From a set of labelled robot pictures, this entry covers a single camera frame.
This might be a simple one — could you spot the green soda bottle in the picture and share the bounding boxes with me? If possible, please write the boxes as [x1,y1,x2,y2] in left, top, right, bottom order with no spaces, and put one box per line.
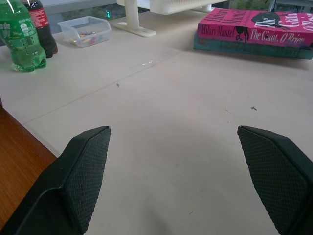
[0,0,47,73]

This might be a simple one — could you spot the pink Hilary Mantel paperback book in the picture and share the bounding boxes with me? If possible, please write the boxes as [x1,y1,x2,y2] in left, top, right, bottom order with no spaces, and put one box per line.
[197,8,313,48]

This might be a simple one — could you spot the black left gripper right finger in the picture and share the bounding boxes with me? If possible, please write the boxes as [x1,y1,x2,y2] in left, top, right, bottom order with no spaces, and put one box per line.
[237,125,313,235]

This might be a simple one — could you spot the teal paperback book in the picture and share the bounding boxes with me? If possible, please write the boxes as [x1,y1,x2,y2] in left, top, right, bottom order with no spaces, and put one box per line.
[193,32,313,60]

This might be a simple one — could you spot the dark cola bottle red label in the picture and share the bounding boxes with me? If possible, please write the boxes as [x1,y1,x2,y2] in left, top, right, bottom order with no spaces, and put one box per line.
[21,0,58,59]

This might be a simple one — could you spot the white rack stand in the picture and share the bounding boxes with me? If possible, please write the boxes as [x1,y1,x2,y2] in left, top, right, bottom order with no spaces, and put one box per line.
[113,0,230,38]

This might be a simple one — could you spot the clear plastic bin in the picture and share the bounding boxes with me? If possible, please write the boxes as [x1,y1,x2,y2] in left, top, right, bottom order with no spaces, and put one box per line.
[57,16,112,48]

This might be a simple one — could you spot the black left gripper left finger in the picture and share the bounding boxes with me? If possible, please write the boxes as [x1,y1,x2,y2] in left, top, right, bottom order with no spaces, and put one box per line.
[0,125,112,235]

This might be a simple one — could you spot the colourful small items in bin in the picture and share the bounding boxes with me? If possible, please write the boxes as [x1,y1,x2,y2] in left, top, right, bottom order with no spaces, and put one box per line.
[69,31,103,46]

